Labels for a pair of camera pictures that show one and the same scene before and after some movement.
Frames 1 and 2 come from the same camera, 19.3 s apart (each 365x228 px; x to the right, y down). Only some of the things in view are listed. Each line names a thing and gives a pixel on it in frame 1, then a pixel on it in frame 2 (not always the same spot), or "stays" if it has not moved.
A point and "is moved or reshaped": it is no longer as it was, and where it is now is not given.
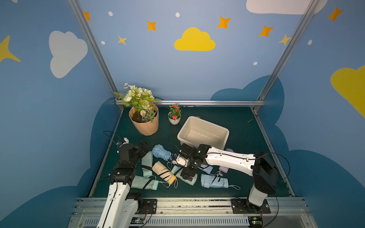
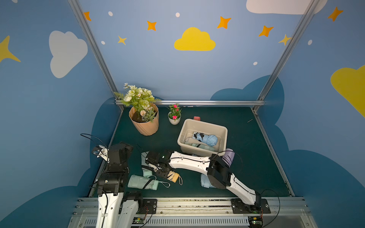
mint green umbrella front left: [142, 183] stays
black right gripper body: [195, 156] -> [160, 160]
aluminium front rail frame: [281, 212] stays
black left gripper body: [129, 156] -> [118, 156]
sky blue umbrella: [159, 151] is moved or reshaped
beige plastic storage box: [196, 130] stays
